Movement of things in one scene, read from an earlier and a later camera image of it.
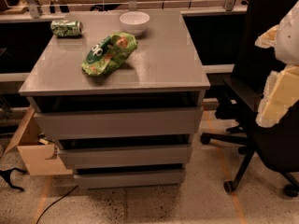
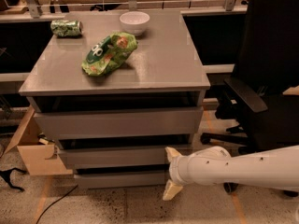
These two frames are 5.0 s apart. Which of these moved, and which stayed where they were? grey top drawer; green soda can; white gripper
Moved: white gripper
Stayed: green soda can; grey top drawer
